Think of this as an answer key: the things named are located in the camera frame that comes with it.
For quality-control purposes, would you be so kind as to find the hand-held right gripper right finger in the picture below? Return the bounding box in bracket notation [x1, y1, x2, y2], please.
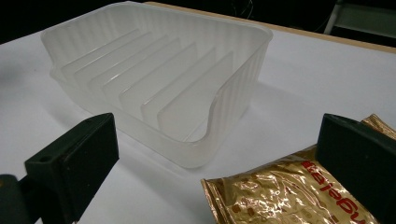
[315, 113, 396, 224]

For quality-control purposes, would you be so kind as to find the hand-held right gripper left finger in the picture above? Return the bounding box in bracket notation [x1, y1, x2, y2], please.
[23, 112, 120, 224]

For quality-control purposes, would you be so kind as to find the gold foil snack packet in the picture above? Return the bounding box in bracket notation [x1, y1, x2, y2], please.
[200, 113, 396, 224]

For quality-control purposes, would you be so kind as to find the grey metal stand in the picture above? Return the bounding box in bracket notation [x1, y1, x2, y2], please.
[322, 0, 396, 35]

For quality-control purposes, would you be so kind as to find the translucent white plastic tray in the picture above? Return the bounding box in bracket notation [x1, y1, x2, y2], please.
[40, 0, 275, 170]

